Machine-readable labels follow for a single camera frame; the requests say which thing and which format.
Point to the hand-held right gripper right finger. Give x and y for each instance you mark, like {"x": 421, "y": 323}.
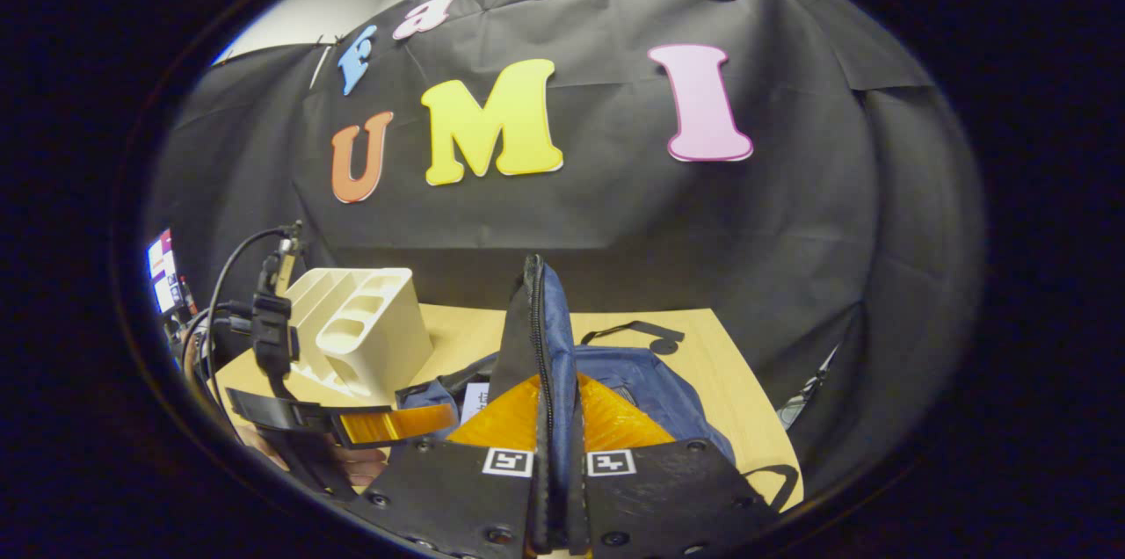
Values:
{"x": 659, "y": 497}

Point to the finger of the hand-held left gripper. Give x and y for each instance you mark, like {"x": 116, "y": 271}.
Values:
{"x": 290, "y": 417}

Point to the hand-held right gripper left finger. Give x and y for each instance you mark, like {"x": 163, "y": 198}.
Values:
{"x": 448, "y": 497}

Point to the grey book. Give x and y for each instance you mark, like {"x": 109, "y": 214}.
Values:
{"x": 475, "y": 401}

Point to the blue schoolbag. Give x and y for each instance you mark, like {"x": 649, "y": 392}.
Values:
{"x": 642, "y": 392}

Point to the cream plastic bookshelf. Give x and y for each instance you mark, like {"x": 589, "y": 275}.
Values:
{"x": 387, "y": 322}

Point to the monitor screen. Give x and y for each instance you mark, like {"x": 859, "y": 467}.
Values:
{"x": 165, "y": 273}

